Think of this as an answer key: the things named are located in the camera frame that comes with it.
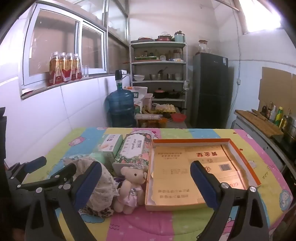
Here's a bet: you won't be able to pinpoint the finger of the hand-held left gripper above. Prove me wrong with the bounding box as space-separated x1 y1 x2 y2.
6 156 47 183
17 163 77 193

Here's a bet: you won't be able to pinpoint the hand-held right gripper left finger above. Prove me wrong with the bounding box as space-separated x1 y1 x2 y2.
24 161 102 241

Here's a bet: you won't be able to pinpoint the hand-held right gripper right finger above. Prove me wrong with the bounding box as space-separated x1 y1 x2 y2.
190 160 271 241

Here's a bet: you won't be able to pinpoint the grey fluffy scrunchie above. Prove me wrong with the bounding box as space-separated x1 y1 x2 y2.
70 159 119 212

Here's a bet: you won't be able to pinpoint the leopard print scrunchie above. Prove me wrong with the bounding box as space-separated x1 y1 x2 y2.
80 205 115 218

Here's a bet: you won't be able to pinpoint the orange-rimmed cardboard box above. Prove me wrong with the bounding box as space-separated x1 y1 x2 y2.
144 138 262 212

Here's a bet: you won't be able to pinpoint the green tissue box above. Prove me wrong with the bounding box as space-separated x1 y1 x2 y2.
98 134 124 172

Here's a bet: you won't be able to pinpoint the floral tissue box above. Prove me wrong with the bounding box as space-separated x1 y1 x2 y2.
112 133 152 176

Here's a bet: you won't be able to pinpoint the grey kitchen counter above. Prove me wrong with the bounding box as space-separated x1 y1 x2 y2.
232 111 296 176

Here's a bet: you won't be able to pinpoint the wooden chopping board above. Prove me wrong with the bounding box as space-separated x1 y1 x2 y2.
235 109 284 139

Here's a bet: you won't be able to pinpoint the blue water jug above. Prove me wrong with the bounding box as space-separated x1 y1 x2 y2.
106 80 137 128

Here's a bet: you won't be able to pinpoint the tray of eggs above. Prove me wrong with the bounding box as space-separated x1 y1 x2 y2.
155 104 176 114

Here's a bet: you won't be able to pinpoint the black cooktop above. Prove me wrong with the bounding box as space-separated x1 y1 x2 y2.
272 134 296 150

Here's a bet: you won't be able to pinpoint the dark grey fridge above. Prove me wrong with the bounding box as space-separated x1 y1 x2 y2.
192 52 234 129

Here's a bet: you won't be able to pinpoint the black wok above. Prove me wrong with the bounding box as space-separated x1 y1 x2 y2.
168 90 185 99

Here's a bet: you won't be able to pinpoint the shrink-wrapped bottled tea pack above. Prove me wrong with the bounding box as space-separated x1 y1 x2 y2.
48 51 82 87

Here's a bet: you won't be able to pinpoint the white plastic container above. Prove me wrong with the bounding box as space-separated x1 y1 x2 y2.
143 93 153 109

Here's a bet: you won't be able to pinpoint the black pot with red lid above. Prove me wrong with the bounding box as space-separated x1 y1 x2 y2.
153 88 169 99

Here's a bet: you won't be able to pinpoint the white sack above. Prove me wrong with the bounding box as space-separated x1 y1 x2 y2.
124 86 148 106

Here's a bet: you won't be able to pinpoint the row of condiment bottles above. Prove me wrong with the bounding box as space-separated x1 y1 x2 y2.
261 102 292 130

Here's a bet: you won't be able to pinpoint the black and white water pump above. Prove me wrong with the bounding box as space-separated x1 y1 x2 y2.
115 70 130 81

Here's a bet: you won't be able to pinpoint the grey metal shelf rack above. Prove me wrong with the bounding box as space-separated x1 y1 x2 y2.
129 41 188 109

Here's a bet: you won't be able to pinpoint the steel pot with ladle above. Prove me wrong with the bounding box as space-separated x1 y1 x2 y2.
149 67 168 81

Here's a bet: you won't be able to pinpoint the sliding window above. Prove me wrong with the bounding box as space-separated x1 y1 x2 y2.
22 8 107 92

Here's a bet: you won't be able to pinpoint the glass jar with lid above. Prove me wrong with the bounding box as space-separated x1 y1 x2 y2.
198 40 210 54

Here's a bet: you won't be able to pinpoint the red cooking pot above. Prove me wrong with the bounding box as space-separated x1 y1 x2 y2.
155 34 174 42

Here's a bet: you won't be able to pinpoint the high window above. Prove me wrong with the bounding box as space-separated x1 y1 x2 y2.
238 0 284 35

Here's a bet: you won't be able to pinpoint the cardboard wall sheets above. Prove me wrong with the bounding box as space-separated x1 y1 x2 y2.
258 67 296 114

